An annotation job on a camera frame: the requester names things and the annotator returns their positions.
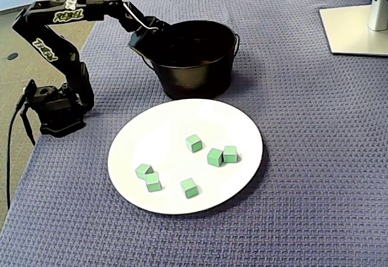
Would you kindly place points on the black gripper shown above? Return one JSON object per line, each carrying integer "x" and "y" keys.
{"x": 140, "y": 42}

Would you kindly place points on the green cube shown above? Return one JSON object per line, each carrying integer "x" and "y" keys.
{"x": 230, "y": 154}
{"x": 153, "y": 183}
{"x": 142, "y": 170}
{"x": 214, "y": 157}
{"x": 194, "y": 143}
{"x": 189, "y": 188}

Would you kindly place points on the black robot arm with stickers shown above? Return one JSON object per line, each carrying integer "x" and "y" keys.
{"x": 60, "y": 118}

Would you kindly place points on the black metal bucket container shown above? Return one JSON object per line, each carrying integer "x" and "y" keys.
{"x": 197, "y": 79}

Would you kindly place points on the white round plate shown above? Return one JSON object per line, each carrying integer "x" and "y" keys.
{"x": 172, "y": 164}

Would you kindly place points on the black round floor socket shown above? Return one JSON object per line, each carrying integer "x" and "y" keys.
{"x": 12, "y": 56}

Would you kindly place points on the blue waffle-weave mat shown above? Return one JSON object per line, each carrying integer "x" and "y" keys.
{"x": 303, "y": 157}

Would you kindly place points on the white monitor stand base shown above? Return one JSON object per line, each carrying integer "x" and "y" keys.
{"x": 348, "y": 36}

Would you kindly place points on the silver monitor stand column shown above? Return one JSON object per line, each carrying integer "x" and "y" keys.
{"x": 378, "y": 12}

